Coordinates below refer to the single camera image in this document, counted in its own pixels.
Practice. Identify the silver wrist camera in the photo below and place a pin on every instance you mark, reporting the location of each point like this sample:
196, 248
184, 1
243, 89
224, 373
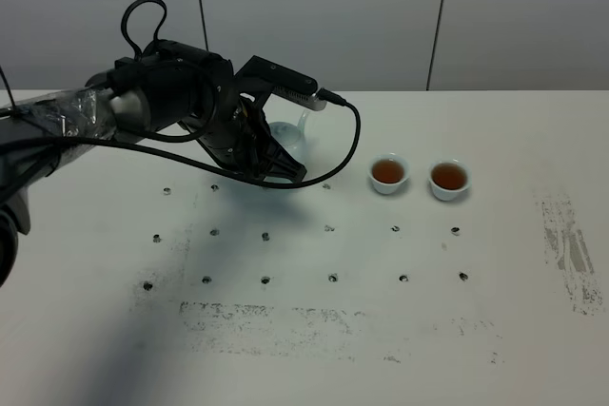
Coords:
261, 78

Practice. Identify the black cable tie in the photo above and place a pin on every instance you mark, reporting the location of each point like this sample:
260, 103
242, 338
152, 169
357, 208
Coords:
7, 87

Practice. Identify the blue porcelain teapot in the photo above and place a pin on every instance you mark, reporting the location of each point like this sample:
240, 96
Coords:
291, 138

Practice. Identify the blue porcelain teacup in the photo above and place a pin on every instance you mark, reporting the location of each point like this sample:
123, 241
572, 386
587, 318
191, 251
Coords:
388, 173
449, 180

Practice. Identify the right blue porcelain teacup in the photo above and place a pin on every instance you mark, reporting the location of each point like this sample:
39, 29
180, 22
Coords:
449, 180

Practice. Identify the left blue porcelain teacup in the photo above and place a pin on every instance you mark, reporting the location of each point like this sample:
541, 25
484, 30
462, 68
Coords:
388, 173

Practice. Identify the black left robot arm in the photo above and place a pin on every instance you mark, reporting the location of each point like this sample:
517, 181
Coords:
137, 99

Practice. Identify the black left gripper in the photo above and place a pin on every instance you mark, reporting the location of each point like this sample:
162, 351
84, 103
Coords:
237, 138

